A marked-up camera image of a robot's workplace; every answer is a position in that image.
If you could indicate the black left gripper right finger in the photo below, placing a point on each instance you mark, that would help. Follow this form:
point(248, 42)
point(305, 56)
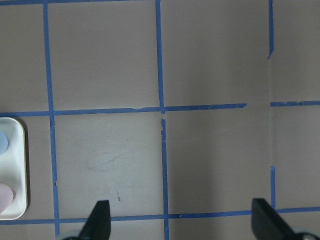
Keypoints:
point(266, 224)

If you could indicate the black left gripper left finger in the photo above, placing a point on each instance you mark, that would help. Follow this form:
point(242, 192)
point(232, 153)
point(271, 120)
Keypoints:
point(98, 224)

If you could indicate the pink cup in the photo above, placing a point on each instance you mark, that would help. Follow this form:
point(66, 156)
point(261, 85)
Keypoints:
point(7, 195)

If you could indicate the light blue cup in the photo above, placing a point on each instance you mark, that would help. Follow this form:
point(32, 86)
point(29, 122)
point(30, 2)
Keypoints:
point(4, 142)

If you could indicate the white plastic tray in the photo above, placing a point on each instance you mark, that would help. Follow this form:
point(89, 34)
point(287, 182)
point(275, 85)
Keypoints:
point(13, 167)

